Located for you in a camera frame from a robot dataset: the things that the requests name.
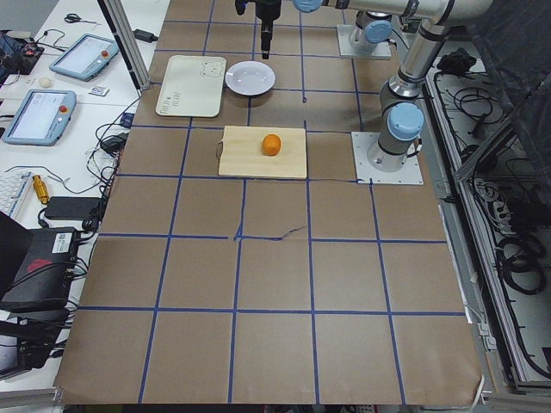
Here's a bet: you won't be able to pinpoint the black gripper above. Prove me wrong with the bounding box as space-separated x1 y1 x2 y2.
234 0 282 59

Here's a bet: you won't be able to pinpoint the orange fruit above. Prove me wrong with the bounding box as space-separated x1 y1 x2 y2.
262 133 282 157

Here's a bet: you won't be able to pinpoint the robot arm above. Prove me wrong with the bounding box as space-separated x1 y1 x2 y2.
350 11 393 48
294 0 492 109

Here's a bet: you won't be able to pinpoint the cream bear tray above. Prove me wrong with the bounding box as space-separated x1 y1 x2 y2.
155 55 226 118

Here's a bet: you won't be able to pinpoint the white round plate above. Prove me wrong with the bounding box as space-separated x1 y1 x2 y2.
225 60 276 96

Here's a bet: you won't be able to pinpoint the wooden cutting board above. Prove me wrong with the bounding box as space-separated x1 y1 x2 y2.
218 126 307 179

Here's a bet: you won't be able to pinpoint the upper teach pendant tablet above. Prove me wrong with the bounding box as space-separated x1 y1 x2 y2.
49 34 119 81

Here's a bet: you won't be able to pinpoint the teach pendant tablet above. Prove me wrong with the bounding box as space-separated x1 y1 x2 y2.
49 34 119 81
2 89 77 146

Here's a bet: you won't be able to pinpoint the black scissors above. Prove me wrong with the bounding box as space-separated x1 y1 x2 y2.
64 13 82 23

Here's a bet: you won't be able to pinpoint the lower teach pendant tablet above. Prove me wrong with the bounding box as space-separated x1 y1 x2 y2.
2 89 77 146

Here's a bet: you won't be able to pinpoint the brown paper table mat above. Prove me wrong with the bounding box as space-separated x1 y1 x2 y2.
56 1 482 407

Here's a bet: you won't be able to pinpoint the black power adapter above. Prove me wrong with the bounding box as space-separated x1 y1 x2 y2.
44 196 100 220

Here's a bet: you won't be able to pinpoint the gold metal cylinder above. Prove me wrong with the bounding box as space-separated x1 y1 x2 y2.
33 175 50 205

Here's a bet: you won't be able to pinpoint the white keyboard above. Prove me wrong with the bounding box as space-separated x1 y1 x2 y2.
1 171 32 219

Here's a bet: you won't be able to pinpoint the black computer box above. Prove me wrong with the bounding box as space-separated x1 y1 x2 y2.
1 225 79 313

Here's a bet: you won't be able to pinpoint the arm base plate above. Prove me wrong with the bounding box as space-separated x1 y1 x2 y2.
351 132 424 185
337 21 392 60

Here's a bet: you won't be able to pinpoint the aluminium frame post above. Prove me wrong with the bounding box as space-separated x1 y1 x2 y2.
97 0 151 91

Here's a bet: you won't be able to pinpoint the cable tray with cables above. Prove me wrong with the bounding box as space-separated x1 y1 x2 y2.
426 69 550 390

